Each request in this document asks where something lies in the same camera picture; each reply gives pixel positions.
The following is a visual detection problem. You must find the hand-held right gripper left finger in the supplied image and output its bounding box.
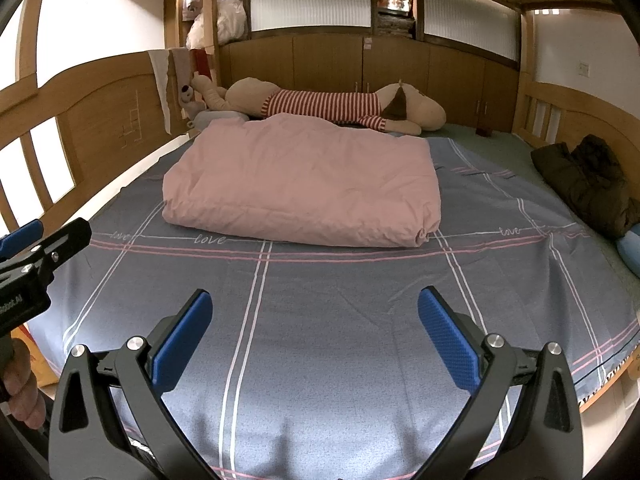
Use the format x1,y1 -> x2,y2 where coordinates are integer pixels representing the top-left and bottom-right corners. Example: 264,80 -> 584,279
47,288 -> 216,480

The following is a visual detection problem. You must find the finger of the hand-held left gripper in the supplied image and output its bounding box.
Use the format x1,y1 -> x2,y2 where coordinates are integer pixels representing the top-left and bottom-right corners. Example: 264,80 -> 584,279
0,219 -> 45,261
25,217 -> 92,281

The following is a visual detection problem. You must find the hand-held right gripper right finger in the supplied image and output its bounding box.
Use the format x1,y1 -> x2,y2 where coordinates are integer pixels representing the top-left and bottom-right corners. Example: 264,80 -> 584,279
417,286 -> 583,480

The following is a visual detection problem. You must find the pink hooded jacket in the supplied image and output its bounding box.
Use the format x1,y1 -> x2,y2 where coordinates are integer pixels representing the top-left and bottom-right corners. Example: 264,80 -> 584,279
162,114 -> 442,248

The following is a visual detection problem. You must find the person's left hand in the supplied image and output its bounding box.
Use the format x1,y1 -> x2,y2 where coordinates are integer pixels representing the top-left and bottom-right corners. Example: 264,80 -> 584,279
0,339 -> 47,431

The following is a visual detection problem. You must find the blue checked bedsheet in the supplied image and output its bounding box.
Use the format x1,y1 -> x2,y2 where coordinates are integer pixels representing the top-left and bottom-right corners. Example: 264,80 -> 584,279
25,132 -> 640,480

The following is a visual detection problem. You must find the white hanging towel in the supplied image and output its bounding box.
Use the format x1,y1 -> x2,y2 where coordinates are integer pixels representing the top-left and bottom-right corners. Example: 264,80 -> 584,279
147,50 -> 174,135

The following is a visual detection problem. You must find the small white plush toy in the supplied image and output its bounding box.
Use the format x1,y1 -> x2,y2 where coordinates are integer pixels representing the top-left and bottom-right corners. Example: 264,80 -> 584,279
177,84 -> 202,121

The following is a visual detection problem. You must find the grey pillow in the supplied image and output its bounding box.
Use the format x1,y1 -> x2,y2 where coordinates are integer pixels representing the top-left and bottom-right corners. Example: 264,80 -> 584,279
192,108 -> 251,129

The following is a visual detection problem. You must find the light blue pillow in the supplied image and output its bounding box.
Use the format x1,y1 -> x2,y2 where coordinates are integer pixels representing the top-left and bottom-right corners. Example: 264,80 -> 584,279
616,230 -> 640,281

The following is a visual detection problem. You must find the pink hanging towel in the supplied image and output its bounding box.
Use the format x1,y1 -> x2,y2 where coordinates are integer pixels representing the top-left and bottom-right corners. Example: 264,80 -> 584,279
169,49 -> 194,106

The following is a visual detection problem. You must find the dark puffer jacket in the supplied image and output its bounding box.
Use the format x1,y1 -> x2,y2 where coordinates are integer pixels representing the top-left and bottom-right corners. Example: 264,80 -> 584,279
531,134 -> 636,241

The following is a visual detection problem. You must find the red hanging cloth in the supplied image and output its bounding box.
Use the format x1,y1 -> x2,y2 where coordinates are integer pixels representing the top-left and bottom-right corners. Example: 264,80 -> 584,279
192,47 -> 214,79

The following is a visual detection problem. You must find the white soft bundle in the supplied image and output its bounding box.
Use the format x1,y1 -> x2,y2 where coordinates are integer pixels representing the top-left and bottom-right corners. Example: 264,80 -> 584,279
186,12 -> 219,50

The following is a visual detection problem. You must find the large plush dog striped shirt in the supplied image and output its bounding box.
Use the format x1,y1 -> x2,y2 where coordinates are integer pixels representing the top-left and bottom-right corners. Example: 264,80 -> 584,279
191,76 -> 447,136

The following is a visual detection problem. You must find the white plastic bag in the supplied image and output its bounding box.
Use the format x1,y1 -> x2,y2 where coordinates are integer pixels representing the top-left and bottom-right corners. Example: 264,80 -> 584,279
215,0 -> 249,43

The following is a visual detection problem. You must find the stack of dark books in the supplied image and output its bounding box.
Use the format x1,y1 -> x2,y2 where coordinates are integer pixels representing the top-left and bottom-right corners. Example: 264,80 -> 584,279
376,11 -> 417,41

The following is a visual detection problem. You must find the frosted glass panel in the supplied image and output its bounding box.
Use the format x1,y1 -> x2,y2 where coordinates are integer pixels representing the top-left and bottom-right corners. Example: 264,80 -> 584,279
422,0 -> 518,59
249,0 -> 373,32

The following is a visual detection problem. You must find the wooden bed frame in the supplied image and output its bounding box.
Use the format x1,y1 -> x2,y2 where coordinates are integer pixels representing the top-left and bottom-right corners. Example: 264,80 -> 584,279
0,0 -> 640,411

